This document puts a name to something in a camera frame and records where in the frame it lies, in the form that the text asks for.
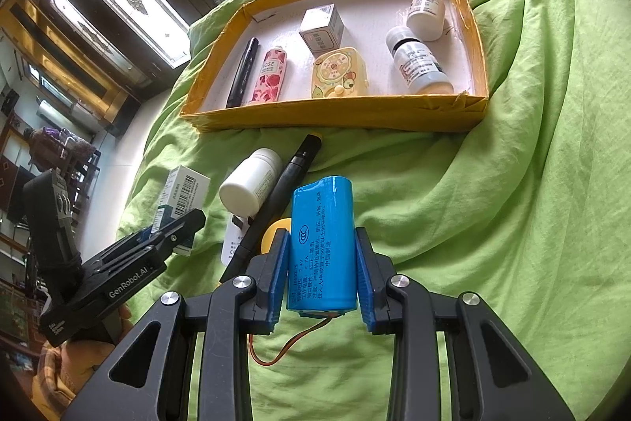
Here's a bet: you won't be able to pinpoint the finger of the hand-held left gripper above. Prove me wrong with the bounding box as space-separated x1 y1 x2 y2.
106 226 166 261
157 209 207 256

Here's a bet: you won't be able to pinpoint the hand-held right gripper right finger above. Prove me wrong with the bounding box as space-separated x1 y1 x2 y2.
355 228 577 421

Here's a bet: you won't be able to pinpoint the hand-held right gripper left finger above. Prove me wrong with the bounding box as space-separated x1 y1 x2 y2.
62 228 291 421

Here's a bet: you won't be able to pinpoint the white carton with barcode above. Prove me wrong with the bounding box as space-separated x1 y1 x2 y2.
152 165 211 257

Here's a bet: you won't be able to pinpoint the blue battery pack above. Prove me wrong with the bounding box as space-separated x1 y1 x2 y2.
249 176 358 367

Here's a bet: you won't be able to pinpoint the pink floral bottle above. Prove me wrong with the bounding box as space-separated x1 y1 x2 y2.
248 46 287 105

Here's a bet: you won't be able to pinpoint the yellow cardboard box tray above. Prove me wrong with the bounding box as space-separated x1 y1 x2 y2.
180 0 490 133

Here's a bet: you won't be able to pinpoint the pale yellow plastic case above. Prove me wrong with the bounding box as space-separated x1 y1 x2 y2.
310 47 368 99

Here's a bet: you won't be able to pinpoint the small grey white carton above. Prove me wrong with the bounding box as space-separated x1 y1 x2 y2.
299 4 345 54

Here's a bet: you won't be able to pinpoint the white bottle red label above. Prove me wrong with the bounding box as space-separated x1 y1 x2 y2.
405 0 447 42

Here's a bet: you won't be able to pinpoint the person's left forearm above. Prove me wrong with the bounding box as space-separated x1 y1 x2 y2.
34 343 75 421

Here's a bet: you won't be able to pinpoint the person's left hand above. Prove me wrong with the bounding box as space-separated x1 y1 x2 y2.
59 303 135 402

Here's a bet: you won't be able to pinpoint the yellow round jar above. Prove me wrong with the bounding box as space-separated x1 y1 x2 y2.
259 218 294 256

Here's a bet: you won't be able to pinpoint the white tube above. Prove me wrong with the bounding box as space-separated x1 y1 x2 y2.
222 214 257 268

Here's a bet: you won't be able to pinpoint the plain white bottle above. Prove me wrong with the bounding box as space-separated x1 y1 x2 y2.
219 148 283 215

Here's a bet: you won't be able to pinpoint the black pen yellow tip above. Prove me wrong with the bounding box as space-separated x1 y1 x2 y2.
219 134 323 284

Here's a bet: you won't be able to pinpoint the dark screen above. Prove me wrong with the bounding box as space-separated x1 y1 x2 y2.
7 169 34 225

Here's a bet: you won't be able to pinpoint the clothes on rack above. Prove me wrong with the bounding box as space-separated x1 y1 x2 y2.
24 127 97 168

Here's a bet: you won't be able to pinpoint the white air conditioner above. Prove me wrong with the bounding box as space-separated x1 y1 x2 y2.
37 99 75 124

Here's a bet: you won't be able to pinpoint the yellow wooden cabinet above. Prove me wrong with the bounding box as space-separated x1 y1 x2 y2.
10 0 144 126

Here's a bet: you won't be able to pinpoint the green blanket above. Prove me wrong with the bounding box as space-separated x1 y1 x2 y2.
116 0 631 421

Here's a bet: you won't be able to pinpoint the clear bottle grey cap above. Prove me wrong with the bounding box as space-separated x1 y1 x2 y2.
385 25 454 95

